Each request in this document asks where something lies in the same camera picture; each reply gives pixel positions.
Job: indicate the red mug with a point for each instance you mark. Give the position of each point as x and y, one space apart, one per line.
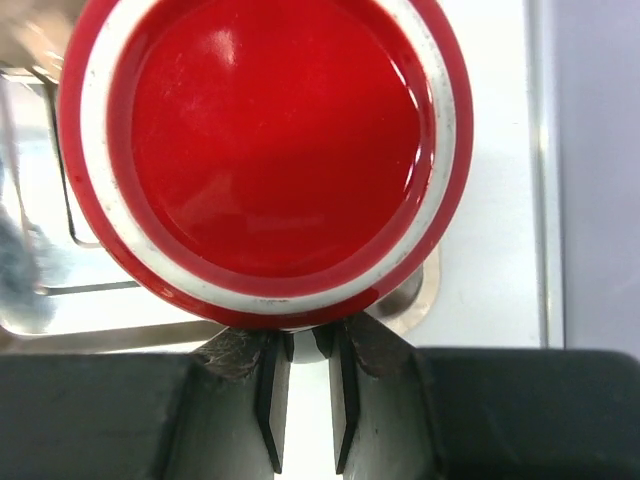
266 164

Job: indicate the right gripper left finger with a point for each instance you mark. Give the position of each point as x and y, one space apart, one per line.
216 413

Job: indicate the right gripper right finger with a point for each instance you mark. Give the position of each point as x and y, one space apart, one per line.
406 412

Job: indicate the metal tray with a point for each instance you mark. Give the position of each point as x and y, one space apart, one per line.
61 292

